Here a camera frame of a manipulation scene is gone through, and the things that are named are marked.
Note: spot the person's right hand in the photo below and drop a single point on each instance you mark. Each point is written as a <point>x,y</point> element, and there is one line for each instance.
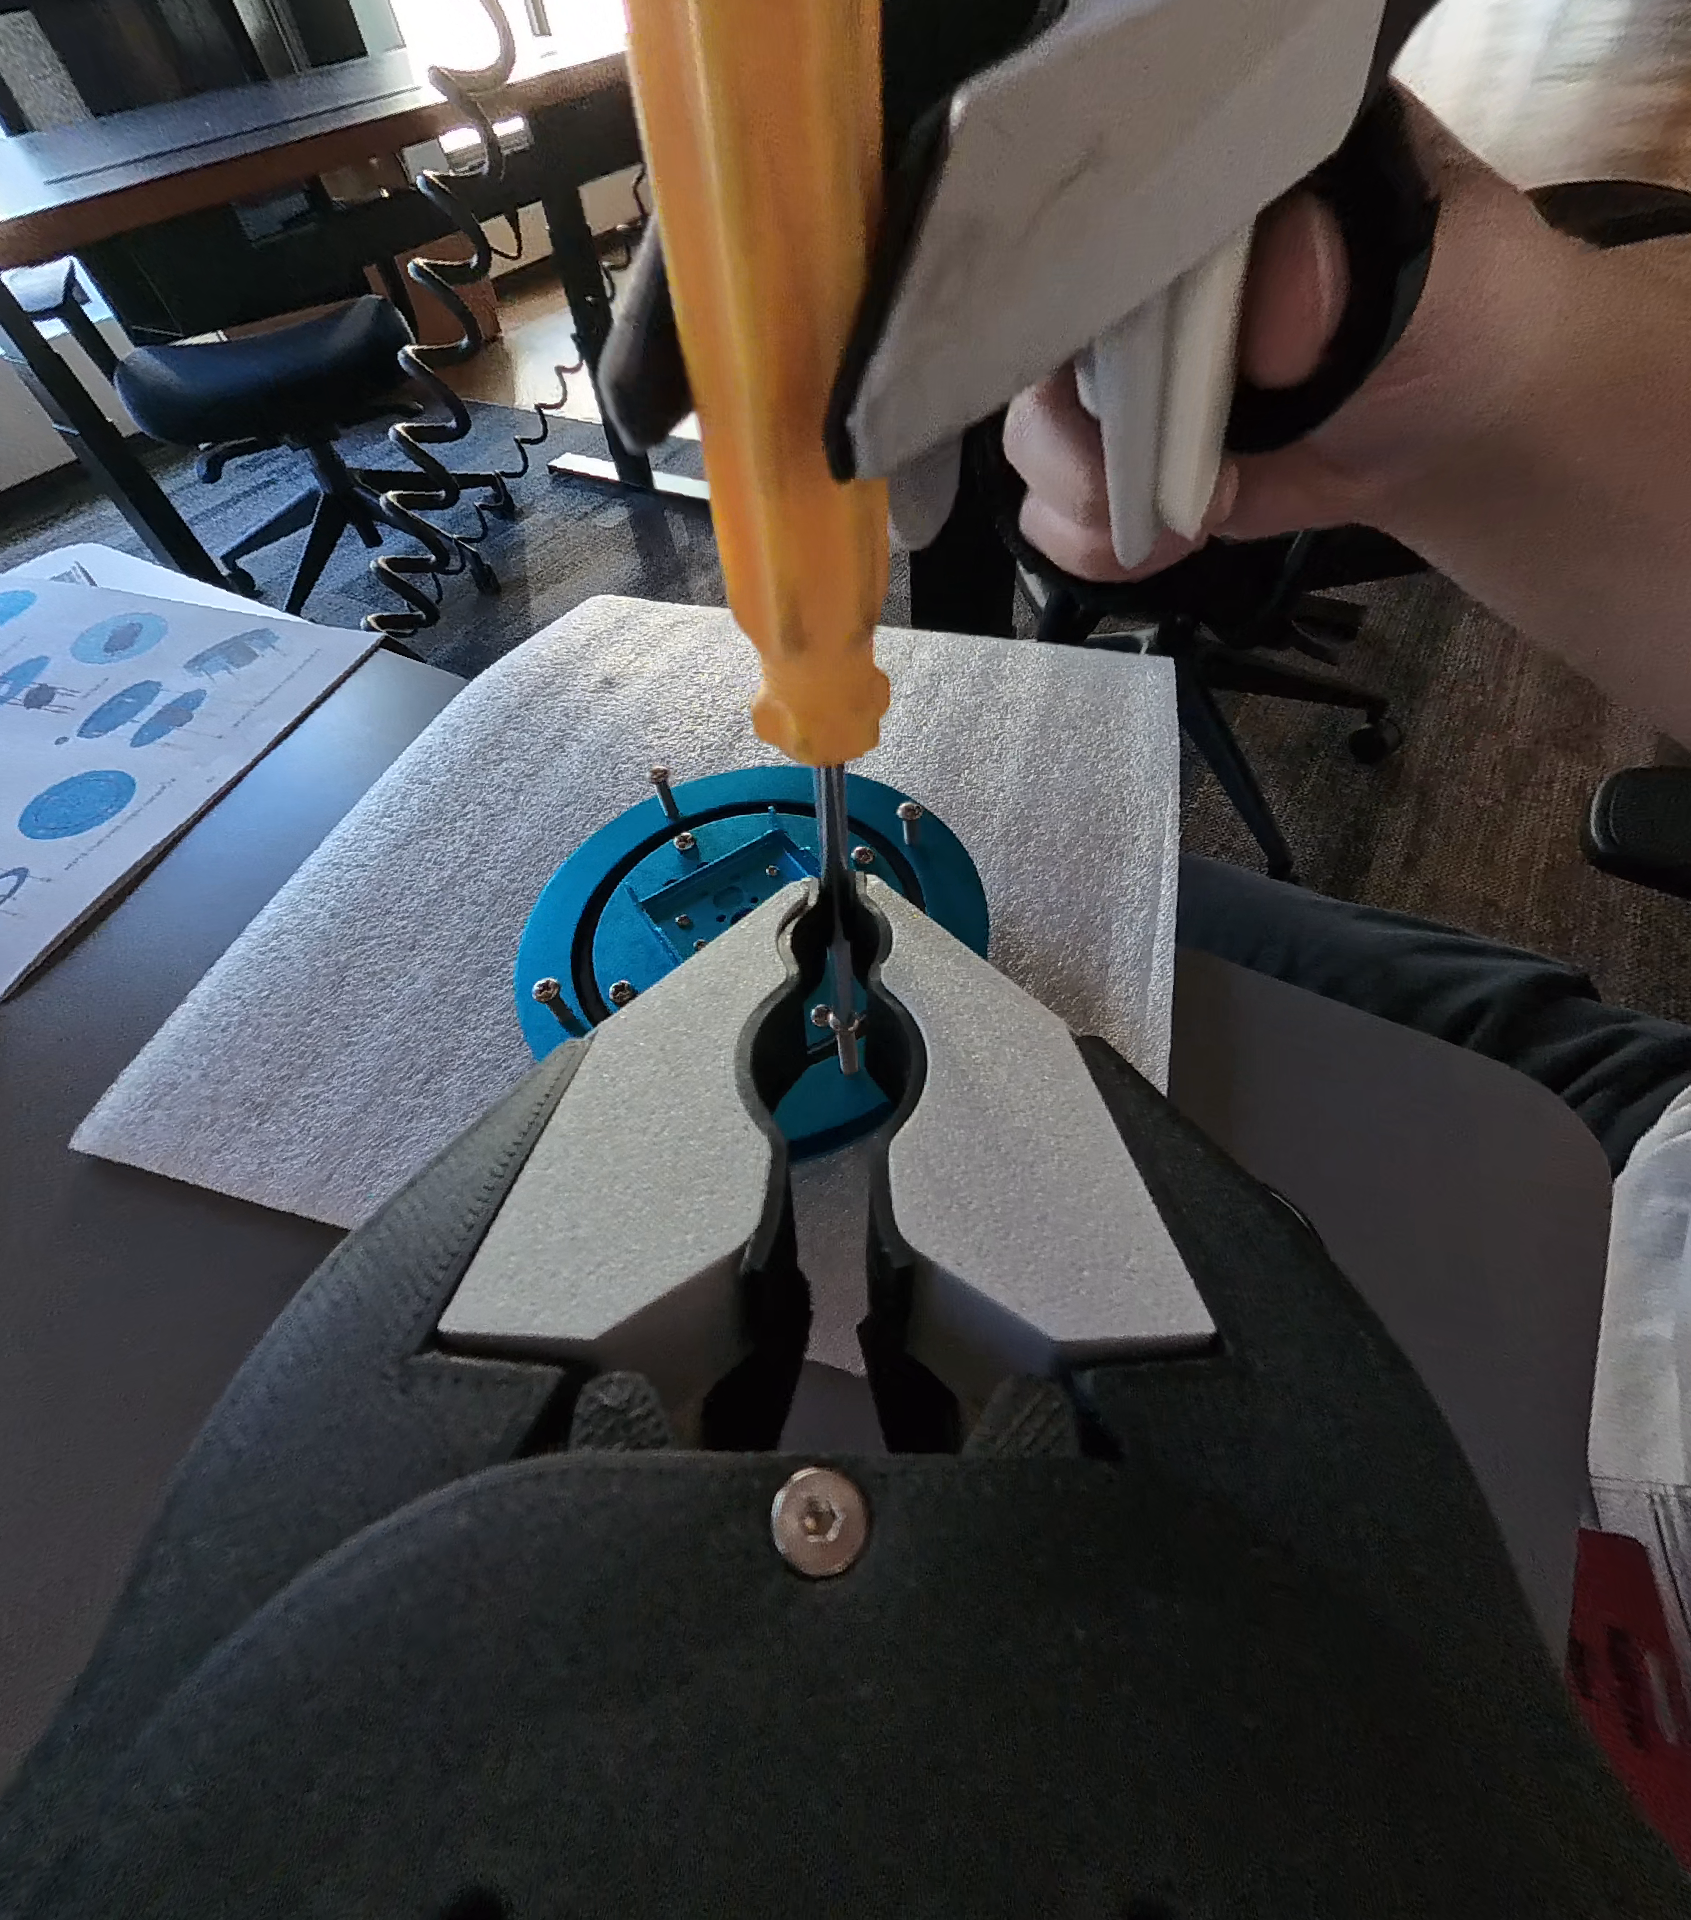
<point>1491,344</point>

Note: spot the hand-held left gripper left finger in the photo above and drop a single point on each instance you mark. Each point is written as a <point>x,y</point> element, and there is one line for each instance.
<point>607,1201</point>

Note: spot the clear bag with red print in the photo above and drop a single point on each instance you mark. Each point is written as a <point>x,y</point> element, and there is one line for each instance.
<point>1656,1680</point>

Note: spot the person's dark trousers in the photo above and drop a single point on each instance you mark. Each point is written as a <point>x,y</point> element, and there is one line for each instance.
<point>1461,991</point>

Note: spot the white foam sheet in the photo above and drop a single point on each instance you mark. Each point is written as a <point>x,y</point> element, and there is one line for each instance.
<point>411,930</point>

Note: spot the printed instruction manual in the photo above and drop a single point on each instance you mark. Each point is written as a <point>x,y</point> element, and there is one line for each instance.
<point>35,750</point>

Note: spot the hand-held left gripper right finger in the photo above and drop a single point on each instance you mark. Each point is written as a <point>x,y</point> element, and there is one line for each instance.
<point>1041,1201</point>

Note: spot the dark blue stool chair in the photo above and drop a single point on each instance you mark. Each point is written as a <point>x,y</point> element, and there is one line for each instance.
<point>275,374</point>

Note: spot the blue round metal turntable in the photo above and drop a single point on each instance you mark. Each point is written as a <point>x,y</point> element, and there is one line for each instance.
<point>553,930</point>

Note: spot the dark grey desk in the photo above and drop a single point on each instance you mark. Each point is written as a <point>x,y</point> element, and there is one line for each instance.
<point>111,1274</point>

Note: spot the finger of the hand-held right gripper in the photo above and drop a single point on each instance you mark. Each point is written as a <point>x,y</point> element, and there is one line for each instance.
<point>1117,181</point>
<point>643,344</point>

